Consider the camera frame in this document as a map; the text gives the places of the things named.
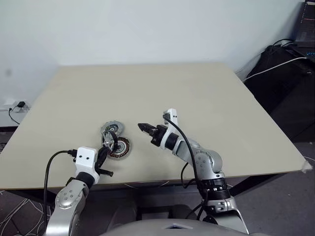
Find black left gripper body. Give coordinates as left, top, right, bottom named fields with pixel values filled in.
left=94, top=150, right=108, bottom=175

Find black cables behind case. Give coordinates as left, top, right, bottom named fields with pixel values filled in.
left=272, top=38, right=296, bottom=49

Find white floor cable tangle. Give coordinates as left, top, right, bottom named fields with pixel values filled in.
left=0, top=196, right=53, bottom=236

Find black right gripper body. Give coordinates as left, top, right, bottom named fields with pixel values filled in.
left=150, top=124, right=170, bottom=147

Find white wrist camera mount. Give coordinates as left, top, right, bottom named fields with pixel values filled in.
left=160, top=108, right=179, bottom=149
left=74, top=146, right=100, bottom=184

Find grey robot torso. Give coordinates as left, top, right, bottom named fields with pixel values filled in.
left=98, top=218, right=250, bottom=236

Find thin black adapter cable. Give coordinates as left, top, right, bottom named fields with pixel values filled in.
left=8, top=106, right=21, bottom=125

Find white cable on case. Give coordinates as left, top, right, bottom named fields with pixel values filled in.
left=243, top=57, right=309, bottom=82

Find silver motor cover plate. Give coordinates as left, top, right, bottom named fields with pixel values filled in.
left=99, top=120, right=125, bottom=136

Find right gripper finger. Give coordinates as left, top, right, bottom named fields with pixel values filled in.
left=137, top=122, right=158, bottom=131
left=140, top=127, right=158, bottom=138

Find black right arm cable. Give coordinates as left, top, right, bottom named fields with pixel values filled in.
left=162, top=112, right=210, bottom=222

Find large black case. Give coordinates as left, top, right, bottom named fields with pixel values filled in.
left=243, top=45, right=315, bottom=144

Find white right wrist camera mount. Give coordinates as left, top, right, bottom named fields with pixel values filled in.
left=160, top=108, right=179, bottom=149

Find black table frame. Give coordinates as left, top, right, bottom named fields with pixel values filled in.
left=0, top=172, right=305, bottom=215

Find copper wound motor stator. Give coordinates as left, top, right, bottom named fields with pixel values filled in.
left=108, top=137, right=131, bottom=160

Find clear table corner guard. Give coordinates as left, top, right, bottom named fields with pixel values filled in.
left=301, top=160, right=314, bottom=175

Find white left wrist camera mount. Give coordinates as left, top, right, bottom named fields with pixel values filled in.
left=74, top=146, right=100, bottom=184

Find white wall power strip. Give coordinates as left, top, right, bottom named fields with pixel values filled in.
left=0, top=98, right=32, bottom=113

